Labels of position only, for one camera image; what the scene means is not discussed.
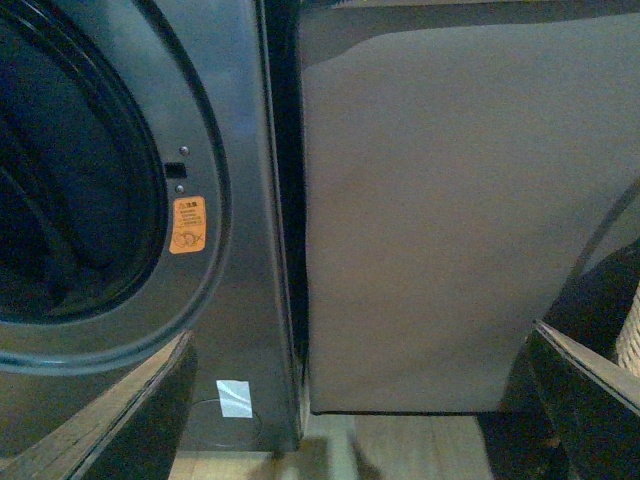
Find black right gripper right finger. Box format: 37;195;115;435
527;322;639;479

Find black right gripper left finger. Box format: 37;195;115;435
1;331;196;479

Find dark grey washing machine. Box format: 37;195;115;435
1;1;301;457

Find woven wicker laundry basket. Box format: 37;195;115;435
614;288;640;378

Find white reflective sticker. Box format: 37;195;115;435
216;380;253;419

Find orange warning sticker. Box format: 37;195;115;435
169;196;207;255

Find grey cabinet beside washer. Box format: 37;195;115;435
297;1;639;414

